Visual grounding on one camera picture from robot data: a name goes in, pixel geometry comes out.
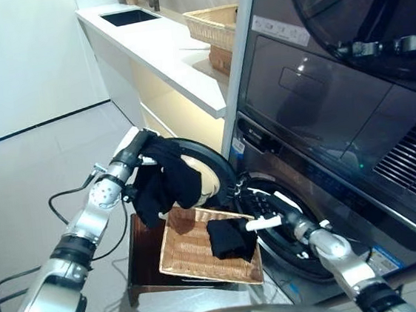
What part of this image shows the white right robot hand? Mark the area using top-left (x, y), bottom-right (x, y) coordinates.
top-left (241, 189), bottom-right (302, 235)

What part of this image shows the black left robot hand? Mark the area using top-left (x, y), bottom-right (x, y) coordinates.
top-left (110, 127), bottom-right (165, 170)

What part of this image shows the black garment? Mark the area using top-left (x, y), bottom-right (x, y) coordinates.
top-left (205, 214), bottom-right (261, 267)
top-left (126, 134), bottom-right (207, 230)

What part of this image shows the grey front-load washing machine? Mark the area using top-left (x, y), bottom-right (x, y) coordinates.
top-left (224, 93), bottom-right (416, 311)

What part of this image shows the round glass washer door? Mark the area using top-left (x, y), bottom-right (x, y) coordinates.
top-left (153, 132), bottom-right (242, 213)

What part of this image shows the white counter cabinet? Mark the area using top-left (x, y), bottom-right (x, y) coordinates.
top-left (75, 0), bottom-right (251, 147)

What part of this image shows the wicker laundry basket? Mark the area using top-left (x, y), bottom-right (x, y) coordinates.
top-left (152, 197), bottom-right (265, 295)

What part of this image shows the brown acrylic stand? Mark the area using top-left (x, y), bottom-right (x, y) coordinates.
top-left (120, 202), bottom-right (242, 309)

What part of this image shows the blue white energy label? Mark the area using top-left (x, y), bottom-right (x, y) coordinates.
top-left (366, 243), bottom-right (405, 274)

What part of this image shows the dark grey stacked dryer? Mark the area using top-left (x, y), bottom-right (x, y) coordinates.
top-left (227, 0), bottom-right (416, 234)

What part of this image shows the black sink basin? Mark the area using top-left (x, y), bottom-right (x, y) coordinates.
top-left (98, 6), bottom-right (162, 30)

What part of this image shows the black dryer vent grille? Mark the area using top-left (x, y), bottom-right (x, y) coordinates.
top-left (368, 122), bottom-right (416, 217)

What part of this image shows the light woven tray basket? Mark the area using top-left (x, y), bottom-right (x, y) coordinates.
top-left (181, 3), bottom-right (242, 51)

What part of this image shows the white dryer label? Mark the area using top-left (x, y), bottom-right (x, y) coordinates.
top-left (251, 9), bottom-right (311, 51)

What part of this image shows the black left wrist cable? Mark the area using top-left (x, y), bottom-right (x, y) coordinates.
top-left (0, 171), bottom-right (143, 312)

